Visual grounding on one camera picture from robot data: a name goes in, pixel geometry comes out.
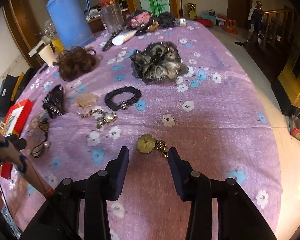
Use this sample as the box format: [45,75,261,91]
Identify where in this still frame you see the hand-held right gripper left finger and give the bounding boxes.
[47,146,130,240]

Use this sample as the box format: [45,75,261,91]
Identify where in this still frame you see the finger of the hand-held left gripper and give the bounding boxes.
[5,134,27,151]

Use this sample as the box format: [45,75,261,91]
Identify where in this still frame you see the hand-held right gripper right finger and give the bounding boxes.
[168,147,276,240]

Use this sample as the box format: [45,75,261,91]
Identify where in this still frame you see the black cord medallion necklace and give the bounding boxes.
[29,118,52,159]

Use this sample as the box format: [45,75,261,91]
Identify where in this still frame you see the red shallow box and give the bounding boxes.
[0,98,35,180]

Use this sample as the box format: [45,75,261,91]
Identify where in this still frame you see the round gold pendant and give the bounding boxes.
[136,134,170,159]

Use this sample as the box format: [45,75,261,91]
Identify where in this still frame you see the black hair comb clip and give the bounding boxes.
[42,85,67,119]

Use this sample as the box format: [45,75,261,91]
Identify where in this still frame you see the black scrunchie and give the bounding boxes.
[104,86,142,112]

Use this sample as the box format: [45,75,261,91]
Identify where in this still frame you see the long black box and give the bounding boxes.
[0,75,21,118]

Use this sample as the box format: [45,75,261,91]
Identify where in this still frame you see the pearl gold brooch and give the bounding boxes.
[77,108,118,131]

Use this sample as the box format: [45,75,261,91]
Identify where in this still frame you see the purple floral tablecloth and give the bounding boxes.
[0,21,283,240]

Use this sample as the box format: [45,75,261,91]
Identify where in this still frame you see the cream paper cup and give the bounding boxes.
[38,43,55,67]

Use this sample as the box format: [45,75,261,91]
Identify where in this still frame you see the brown hair bun piece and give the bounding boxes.
[53,47,97,82]

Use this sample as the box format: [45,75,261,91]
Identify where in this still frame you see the yellow jar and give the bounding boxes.
[51,37,66,54]

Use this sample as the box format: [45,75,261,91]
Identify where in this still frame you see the grey patterned scrunchie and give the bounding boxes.
[129,41,190,84]

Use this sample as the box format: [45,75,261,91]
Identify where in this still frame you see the red dustpan with broom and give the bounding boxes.
[288,104,300,143]

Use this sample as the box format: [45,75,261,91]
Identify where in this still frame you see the blue thermos flask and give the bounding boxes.
[46,0,96,51]

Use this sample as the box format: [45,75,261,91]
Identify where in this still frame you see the white lotion tube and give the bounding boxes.
[112,30,138,46]

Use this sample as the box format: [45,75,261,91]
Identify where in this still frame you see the large glass beer mug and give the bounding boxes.
[100,3,124,34]

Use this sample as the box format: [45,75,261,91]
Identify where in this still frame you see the pink black folded cloth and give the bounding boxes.
[125,9,153,29]

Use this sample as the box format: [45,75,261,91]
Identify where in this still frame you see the black cloth bag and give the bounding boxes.
[139,12,177,36]

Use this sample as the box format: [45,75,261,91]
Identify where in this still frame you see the red boxes on floor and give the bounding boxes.
[194,12,240,35]

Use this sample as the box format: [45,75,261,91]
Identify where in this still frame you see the dark hanging jacket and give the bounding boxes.
[248,6,263,32]

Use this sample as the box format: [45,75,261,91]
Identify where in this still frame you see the wooden stair railing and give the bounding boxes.
[247,1,300,56]

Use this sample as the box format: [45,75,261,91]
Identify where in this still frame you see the brown wooden door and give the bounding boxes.
[227,0,253,22]

